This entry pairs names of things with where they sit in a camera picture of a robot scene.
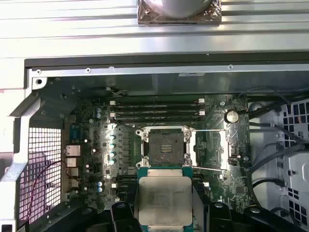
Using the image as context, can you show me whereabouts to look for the thin red wire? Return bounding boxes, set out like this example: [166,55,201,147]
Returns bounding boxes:
[26,159,64,219]

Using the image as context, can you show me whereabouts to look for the grey cable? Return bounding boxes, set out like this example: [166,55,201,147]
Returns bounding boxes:
[250,141,309,170]

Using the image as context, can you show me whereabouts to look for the silver I/O port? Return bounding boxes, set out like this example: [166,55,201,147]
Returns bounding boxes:
[64,144,82,156]
[65,157,80,168]
[66,178,80,189]

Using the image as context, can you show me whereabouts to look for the black and silver PC case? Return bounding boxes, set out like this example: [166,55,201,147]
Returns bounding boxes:
[0,52,309,232]

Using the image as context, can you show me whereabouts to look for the black round cable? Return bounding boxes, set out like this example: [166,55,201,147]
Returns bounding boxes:
[250,177,287,211]

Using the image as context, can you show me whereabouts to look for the silver metal drive cage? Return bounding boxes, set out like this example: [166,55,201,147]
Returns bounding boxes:
[281,96,309,232]

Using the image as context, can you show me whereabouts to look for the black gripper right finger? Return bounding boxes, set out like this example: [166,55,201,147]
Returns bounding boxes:
[192,183,309,232]

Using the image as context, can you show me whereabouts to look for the metal socket cover frame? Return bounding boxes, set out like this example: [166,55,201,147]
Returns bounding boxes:
[189,129,229,172]

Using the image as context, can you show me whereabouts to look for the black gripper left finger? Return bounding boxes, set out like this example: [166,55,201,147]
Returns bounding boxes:
[79,192,141,232]

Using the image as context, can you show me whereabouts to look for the black RAM slot white clips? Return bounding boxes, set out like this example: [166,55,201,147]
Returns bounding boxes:
[109,111,206,117]
[111,178,210,189]
[109,98,206,106]

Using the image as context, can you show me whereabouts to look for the CPU socket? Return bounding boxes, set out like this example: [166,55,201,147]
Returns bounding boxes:
[135,125,195,171]

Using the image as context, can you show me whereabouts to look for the green motherboard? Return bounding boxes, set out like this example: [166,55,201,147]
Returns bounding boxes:
[63,93,252,211]

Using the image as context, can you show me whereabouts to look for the blue VGA port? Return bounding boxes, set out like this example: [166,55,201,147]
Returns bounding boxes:
[69,126,84,144]

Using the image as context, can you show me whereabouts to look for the silver square CPU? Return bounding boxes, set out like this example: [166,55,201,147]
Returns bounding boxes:
[136,168,194,232]

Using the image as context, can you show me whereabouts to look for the silver coin battery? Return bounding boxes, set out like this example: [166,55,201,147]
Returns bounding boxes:
[224,109,239,124]

